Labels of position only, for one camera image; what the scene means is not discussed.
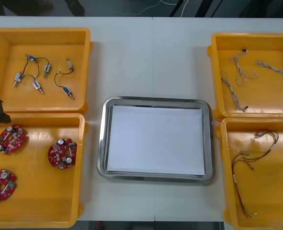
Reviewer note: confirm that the white paper sheet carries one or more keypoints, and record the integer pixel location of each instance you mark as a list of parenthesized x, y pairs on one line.
[(156, 139)]

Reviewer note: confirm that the yellow-orange plastic bin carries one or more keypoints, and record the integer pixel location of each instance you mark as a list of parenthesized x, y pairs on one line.
[(271, 95), (7, 100), (36, 191), (271, 187)]

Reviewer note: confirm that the steel tray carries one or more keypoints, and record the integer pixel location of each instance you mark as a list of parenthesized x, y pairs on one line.
[(102, 143)]

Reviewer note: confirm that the pale label metal solenoid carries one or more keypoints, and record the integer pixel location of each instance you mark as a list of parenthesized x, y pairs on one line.
[(69, 64)]

